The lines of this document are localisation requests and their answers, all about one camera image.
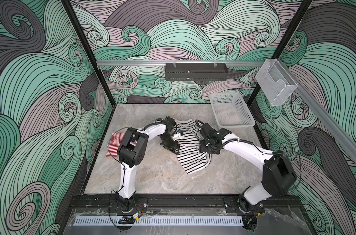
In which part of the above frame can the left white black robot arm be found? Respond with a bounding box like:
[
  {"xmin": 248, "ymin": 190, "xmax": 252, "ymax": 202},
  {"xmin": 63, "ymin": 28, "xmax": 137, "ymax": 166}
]
[{"xmin": 115, "ymin": 117, "xmax": 180, "ymax": 211}]

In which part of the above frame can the white slotted cable duct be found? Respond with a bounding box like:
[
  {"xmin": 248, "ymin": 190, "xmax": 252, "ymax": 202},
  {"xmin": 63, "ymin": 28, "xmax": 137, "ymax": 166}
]
[{"xmin": 73, "ymin": 216, "xmax": 244, "ymax": 226}]

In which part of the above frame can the white plastic laundry basket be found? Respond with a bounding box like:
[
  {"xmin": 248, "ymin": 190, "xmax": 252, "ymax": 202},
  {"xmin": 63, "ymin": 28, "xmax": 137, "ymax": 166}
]
[{"xmin": 209, "ymin": 92, "xmax": 255, "ymax": 130}]

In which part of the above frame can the black white striped tank top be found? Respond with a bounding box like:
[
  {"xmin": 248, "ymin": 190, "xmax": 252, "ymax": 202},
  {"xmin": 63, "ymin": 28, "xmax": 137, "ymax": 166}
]
[{"xmin": 175, "ymin": 119, "xmax": 212, "ymax": 174}]

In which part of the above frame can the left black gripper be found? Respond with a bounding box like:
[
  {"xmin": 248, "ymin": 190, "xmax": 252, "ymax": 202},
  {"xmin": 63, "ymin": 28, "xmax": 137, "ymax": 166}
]
[{"xmin": 160, "ymin": 134, "xmax": 180, "ymax": 155}]

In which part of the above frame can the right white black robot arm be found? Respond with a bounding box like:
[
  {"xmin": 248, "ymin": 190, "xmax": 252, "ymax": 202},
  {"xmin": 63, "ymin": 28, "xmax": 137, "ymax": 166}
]
[{"xmin": 195, "ymin": 120, "xmax": 297, "ymax": 212}]

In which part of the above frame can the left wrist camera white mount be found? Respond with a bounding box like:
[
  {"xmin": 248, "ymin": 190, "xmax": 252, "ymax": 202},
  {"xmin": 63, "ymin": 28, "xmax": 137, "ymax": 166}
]
[{"xmin": 172, "ymin": 130, "xmax": 184, "ymax": 141}]

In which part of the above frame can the black wall mounted tray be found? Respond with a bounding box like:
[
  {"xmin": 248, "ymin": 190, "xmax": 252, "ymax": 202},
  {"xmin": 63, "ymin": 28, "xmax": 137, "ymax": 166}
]
[{"xmin": 165, "ymin": 63, "xmax": 229, "ymax": 82}]

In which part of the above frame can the red white striped tank top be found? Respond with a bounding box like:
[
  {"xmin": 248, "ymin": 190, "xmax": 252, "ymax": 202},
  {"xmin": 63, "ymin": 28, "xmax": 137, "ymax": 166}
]
[{"xmin": 106, "ymin": 132, "xmax": 125, "ymax": 158}]

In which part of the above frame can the clear plastic wall bin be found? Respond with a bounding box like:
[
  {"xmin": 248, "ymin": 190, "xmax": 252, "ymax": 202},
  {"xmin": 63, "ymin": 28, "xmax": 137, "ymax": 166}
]
[{"xmin": 255, "ymin": 59, "xmax": 298, "ymax": 106}]

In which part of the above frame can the aluminium wall rail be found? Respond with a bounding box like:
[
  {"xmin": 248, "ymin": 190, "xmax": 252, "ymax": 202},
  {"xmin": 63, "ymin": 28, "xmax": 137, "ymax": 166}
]
[{"xmin": 96, "ymin": 60, "xmax": 264, "ymax": 67}]

